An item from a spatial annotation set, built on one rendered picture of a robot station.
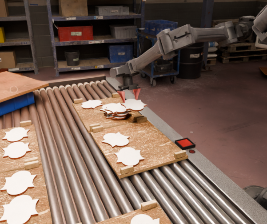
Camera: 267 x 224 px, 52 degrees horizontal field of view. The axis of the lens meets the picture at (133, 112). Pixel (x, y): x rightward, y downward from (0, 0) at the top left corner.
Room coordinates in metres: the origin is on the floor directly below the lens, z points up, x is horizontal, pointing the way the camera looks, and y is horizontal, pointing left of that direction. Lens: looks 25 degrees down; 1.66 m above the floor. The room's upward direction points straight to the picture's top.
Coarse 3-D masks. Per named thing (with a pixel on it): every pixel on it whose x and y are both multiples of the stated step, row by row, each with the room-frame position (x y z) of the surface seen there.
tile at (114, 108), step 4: (108, 104) 1.53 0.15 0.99; (112, 104) 1.53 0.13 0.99; (116, 104) 1.53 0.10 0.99; (120, 104) 1.53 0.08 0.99; (108, 108) 1.47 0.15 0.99; (112, 108) 1.47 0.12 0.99; (116, 108) 1.47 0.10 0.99; (120, 108) 1.47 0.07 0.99; (124, 108) 1.47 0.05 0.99; (112, 112) 1.42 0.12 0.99; (116, 112) 1.43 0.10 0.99; (120, 112) 1.42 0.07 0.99; (124, 112) 1.43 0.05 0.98
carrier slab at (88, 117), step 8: (72, 104) 1.66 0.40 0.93; (80, 104) 1.66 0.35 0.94; (104, 104) 1.66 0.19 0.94; (80, 112) 1.53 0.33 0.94; (88, 112) 1.53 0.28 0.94; (96, 112) 1.53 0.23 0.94; (136, 112) 1.53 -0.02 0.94; (88, 120) 1.42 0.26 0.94; (96, 120) 1.42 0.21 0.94; (104, 120) 1.42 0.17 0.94; (112, 120) 1.42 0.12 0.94; (120, 120) 1.42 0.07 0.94; (128, 120) 1.42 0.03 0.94; (88, 128) 1.33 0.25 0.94; (104, 128) 1.34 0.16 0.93
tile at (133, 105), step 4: (128, 100) 1.45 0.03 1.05; (132, 100) 1.45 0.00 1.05; (136, 100) 1.45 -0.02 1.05; (140, 100) 1.45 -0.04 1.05; (124, 104) 1.39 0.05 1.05; (128, 104) 1.39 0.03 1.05; (132, 104) 1.39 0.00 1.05; (136, 104) 1.39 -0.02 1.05; (140, 104) 1.39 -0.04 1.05; (144, 104) 1.39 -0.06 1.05; (128, 108) 1.34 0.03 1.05; (132, 108) 1.34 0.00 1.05; (136, 108) 1.34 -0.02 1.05; (140, 108) 1.34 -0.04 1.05
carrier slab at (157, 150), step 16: (112, 128) 1.33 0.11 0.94; (128, 128) 1.33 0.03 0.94; (144, 128) 1.33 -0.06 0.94; (128, 144) 1.16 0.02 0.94; (144, 144) 1.16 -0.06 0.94; (160, 144) 1.16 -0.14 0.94; (112, 160) 1.03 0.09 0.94; (144, 160) 1.03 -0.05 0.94; (160, 160) 1.03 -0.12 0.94; (176, 160) 1.04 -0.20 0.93
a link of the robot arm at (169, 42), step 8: (224, 24) 1.34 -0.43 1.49; (232, 24) 1.35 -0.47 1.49; (168, 32) 1.11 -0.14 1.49; (176, 32) 1.10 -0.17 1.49; (184, 32) 1.09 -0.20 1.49; (192, 32) 1.10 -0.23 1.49; (200, 32) 1.14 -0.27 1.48; (208, 32) 1.18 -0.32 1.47; (216, 32) 1.23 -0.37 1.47; (224, 32) 1.29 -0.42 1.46; (168, 40) 1.10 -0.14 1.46; (184, 40) 1.08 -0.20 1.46; (192, 40) 1.07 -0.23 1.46; (200, 40) 1.16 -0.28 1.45; (208, 40) 1.22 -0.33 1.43; (216, 40) 1.29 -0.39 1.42; (224, 40) 1.30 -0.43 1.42; (232, 40) 1.31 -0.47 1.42; (168, 48) 1.09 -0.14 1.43; (176, 48) 1.08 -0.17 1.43
